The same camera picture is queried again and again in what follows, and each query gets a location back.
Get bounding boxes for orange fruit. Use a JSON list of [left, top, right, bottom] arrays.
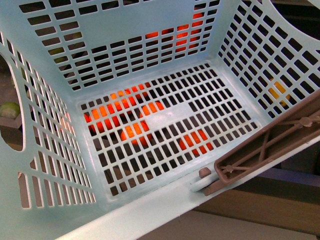
[[139, 101, 165, 118], [120, 121, 152, 147], [83, 99, 131, 133], [179, 129, 214, 157]]

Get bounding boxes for brown basket handle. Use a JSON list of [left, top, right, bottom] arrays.
[[202, 91, 320, 196]]

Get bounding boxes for green fruit left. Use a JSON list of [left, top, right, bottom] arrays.
[[0, 102, 21, 119]]

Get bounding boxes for light blue plastic basket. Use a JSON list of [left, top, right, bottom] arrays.
[[0, 0, 320, 240]]

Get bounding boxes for yellow lemon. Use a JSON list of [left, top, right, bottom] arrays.
[[268, 78, 291, 108]]

